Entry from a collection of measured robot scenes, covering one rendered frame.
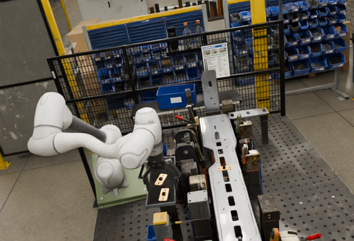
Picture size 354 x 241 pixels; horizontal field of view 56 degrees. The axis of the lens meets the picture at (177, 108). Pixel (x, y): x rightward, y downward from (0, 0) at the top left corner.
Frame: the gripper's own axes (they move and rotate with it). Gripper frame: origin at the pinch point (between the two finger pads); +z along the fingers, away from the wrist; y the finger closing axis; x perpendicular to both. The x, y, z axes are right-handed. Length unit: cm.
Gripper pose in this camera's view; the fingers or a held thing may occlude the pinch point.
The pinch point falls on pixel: (162, 186)
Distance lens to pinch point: 162.5
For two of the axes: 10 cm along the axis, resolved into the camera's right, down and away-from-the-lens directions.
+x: 1.2, -4.6, 8.8
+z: 1.6, 8.8, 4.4
